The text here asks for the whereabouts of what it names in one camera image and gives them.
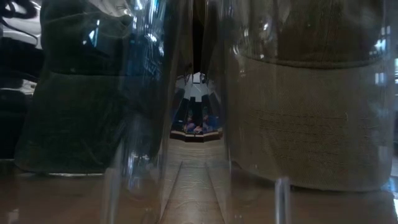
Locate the dark green baseball cap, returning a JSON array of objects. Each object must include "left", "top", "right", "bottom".
[
  {"left": 39, "top": 0, "right": 135, "bottom": 77},
  {"left": 13, "top": 70, "right": 163, "bottom": 174}
]

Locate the clear plastic bin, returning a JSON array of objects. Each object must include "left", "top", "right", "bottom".
[
  {"left": 213, "top": 0, "right": 398, "bottom": 224},
  {"left": 0, "top": 0, "right": 177, "bottom": 224}
]

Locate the beige baseball cap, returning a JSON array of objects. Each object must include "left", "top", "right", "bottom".
[
  {"left": 229, "top": 55, "right": 396, "bottom": 193},
  {"left": 241, "top": 0, "right": 387, "bottom": 70}
]

